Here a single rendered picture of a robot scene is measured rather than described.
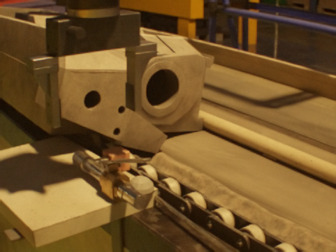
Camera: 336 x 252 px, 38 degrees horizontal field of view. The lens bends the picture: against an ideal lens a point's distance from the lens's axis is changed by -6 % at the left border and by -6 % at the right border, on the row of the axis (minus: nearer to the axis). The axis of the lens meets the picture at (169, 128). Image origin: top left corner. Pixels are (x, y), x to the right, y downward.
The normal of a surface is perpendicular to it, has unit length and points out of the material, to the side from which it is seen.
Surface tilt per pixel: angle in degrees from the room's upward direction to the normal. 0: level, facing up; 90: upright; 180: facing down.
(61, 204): 0
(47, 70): 90
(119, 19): 90
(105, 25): 90
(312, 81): 90
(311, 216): 0
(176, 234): 0
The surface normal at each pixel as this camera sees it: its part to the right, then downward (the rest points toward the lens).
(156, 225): 0.01, -0.94
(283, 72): -0.81, 0.18
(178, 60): 0.58, 0.28
